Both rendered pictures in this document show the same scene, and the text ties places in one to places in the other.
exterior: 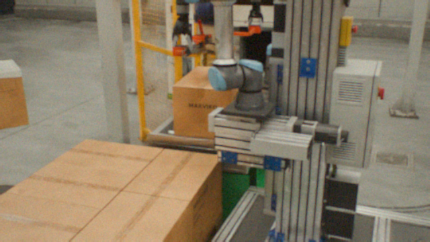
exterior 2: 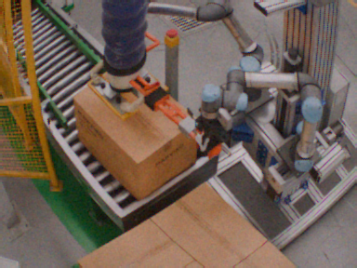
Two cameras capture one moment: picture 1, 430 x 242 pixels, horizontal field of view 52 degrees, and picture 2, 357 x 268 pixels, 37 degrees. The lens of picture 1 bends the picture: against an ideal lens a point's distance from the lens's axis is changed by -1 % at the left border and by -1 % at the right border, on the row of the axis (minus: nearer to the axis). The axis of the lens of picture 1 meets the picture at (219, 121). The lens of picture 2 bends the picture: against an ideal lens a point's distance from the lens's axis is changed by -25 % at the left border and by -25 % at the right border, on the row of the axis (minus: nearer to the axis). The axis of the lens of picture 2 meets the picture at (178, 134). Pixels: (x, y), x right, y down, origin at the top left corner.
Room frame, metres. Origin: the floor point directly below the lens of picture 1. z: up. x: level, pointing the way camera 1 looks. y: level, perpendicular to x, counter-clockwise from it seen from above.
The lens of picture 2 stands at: (1.60, 1.78, 3.73)
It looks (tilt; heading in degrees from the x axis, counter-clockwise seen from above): 53 degrees down; 303
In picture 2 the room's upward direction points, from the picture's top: 1 degrees clockwise
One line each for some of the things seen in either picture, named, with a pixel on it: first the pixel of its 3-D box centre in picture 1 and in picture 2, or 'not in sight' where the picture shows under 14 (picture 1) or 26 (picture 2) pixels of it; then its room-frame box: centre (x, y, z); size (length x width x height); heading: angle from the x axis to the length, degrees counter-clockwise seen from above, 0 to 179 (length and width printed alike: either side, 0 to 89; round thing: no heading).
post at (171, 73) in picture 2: not in sight; (171, 87); (3.14, -0.49, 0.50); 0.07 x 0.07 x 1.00; 74
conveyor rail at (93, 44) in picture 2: not in sight; (99, 54); (3.76, -0.49, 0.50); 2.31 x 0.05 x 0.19; 164
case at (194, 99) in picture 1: (213, 103); (130, 129); (3.04, 0.05, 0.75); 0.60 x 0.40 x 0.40; 167
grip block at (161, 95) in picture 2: (199, 39); (156, 98); (2.81, 0.13, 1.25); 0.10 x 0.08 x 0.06; 76
